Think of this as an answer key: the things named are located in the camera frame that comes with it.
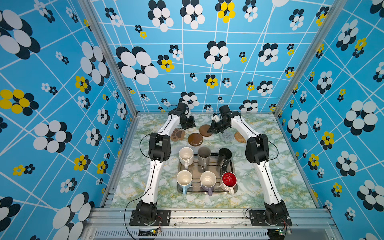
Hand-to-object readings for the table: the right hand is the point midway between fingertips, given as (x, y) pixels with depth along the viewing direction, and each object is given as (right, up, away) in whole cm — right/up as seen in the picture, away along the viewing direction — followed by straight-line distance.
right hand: (208, 131), depth 103 cm
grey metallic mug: (-4, -15, -10) cm, 18 cm away
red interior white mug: (+10, -29, -18) cm, 35 cm away
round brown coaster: (-3, +1, +5) cm, 6 cm away
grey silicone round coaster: (+13, -4, +2) cm, 14 cm away
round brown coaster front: (-9, -6, +4) cm, 12 cm away
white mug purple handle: (-2, -28, -18) cm, 33 cm away
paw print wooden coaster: (-22, -2, +3) cm, 22 cm away
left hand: (-8, +5, +4) cm, 10 cm away
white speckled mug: (-15, -15, -8) cm, 23 cm away
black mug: (+9, -15, -10) cm, 20 cm away
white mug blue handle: (-16, -27, -18) cm, 36 cm away
